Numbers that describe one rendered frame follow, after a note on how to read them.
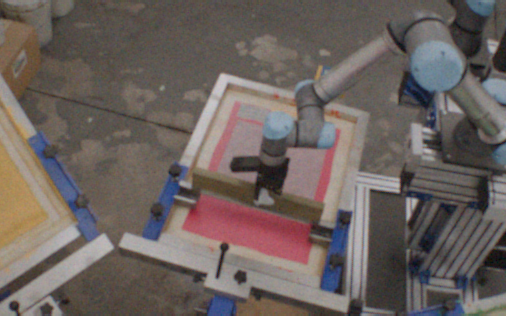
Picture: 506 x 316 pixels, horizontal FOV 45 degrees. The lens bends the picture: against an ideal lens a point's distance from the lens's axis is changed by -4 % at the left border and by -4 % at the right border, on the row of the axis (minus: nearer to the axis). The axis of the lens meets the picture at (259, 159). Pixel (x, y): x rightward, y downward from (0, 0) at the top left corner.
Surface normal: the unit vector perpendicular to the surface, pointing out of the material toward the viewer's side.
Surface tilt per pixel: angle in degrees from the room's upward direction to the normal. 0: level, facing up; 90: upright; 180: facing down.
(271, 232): 0
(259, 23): 0
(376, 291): 0
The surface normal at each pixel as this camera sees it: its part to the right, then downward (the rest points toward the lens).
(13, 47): 0.08, -0.64
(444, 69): -0.04, 0.70
